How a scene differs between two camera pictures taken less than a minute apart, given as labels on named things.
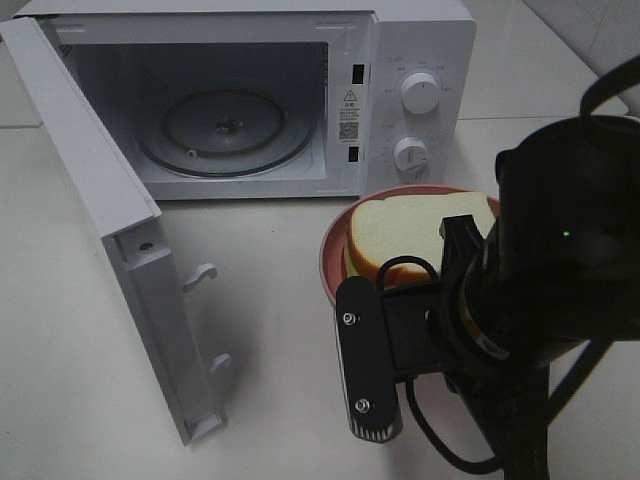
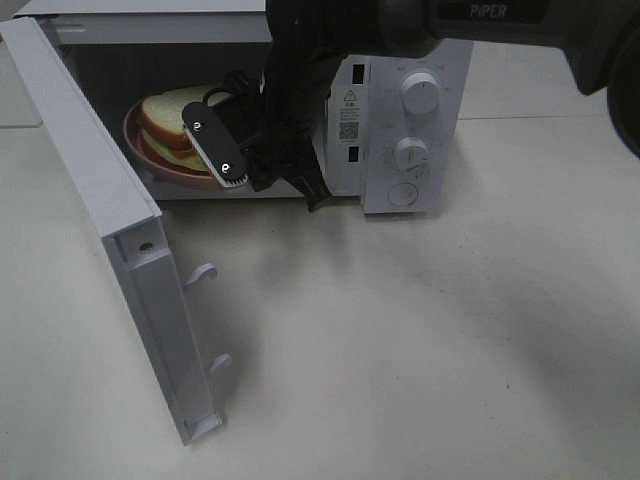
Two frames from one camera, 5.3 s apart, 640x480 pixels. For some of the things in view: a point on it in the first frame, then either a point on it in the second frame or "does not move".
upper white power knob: [420, 93] does not move
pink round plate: [335, 266] to [157, 160]
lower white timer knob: [410, 154] does not move
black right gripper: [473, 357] to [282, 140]
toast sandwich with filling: [408, 225] to [163, 129]
